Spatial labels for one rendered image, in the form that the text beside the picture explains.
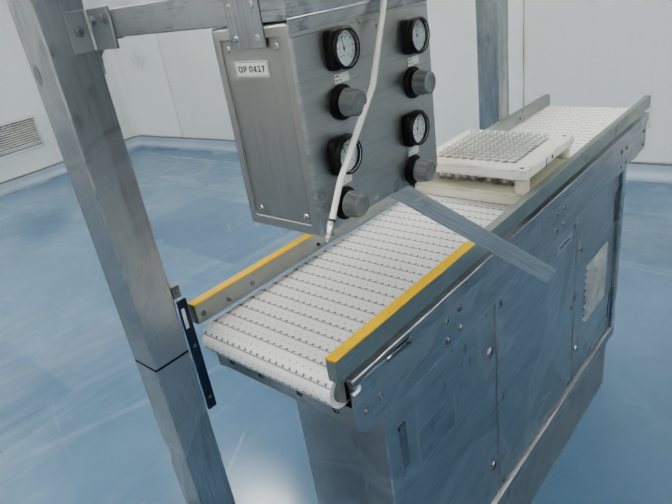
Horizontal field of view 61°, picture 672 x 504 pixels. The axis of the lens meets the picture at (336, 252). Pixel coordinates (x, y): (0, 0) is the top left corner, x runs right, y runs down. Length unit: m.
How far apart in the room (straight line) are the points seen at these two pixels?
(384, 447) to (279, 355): 0.26
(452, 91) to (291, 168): 3.71
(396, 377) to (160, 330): 0.34
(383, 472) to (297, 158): 0.60
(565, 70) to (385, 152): 3.36
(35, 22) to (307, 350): 0.50
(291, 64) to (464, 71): 3.68
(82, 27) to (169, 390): 0.50
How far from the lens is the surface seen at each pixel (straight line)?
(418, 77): 0.64
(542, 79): 4.00
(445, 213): 0.77
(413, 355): 0.83
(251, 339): 0.82
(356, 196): 0.56
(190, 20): 0.61
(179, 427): 0.95
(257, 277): 0.93
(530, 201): 1.09
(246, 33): 0.55
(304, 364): 0.75
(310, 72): 0.53
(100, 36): 0.75
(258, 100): 0.56
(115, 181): 0.78
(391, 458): 0.96
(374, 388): 0.77
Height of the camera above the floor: 1.38
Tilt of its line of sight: 25 degrees down
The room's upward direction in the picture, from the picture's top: 9 degrees counter-clockwise
